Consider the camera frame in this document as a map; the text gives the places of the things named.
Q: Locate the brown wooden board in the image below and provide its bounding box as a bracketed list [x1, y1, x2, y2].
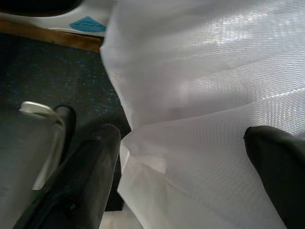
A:
[0, 19, 103, 53]

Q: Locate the dark blue speckled mat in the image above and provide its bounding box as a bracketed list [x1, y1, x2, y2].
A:
[0, 32, 132, 212]

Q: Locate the blue sticker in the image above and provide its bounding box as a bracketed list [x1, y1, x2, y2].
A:
[70, 15, 106, 33]

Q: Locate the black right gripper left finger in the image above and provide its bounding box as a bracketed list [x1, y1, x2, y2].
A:
[18, 124, 122, 229]

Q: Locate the white woven fabric bag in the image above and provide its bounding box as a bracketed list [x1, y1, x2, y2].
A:
[99, 0, 305, 229]

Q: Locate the white washing machine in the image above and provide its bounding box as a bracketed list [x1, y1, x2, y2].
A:
[0, 0, 120, 38]

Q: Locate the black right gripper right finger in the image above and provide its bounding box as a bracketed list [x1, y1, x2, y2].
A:
[243, 125, 305, 229]

